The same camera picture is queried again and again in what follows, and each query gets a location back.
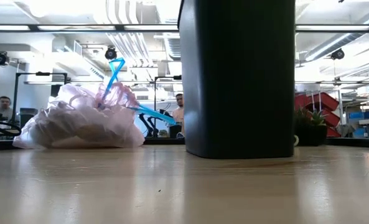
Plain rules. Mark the red storage bins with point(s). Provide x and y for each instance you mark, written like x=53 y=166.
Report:
x=318 y=102

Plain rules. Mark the potted succulent plant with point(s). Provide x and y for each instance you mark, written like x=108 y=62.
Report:
x=311 y=130

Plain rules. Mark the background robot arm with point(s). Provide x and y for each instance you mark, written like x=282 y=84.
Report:
x=148 y=123

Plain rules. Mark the black hanging ceiling device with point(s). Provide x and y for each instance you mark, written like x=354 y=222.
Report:
x=111 y=53
x=0 y=58
x=338 y=53

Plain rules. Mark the silver spiral duct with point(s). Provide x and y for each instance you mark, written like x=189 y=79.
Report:
x=343 y=40
x=171 y=46

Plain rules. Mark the black trash bin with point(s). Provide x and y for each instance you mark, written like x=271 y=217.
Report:
x=237 y=77

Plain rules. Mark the background storage shelf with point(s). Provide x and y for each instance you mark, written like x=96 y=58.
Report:
x=367 y=124

